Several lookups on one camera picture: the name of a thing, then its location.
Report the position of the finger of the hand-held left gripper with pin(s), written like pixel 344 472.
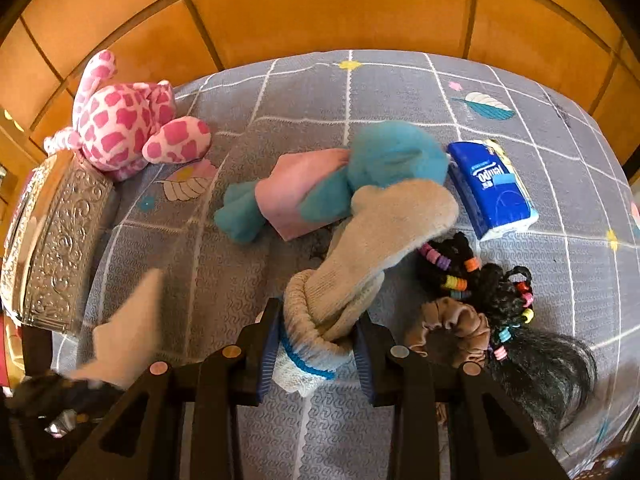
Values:
pixel 45 392

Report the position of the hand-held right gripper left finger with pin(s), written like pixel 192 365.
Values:
pixel 270 350

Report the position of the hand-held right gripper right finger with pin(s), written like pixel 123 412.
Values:
pixel 364 360

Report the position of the brown satin scrunchie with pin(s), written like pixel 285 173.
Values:
pixel 460 317

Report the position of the cream sock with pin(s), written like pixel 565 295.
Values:
pixel 130 330
pixel 380 230

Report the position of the blue tissue packet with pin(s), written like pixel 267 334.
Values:
pixel 490 185

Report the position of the silver embossed tissue box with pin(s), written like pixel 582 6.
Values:
pixel 65 250

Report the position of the black wig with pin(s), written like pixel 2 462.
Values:
pixel 545 370

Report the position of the pink spotted plush toy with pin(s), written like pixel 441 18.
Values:
pixel 120 125

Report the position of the wooden wardrobe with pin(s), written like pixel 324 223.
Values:
pixel 325 10

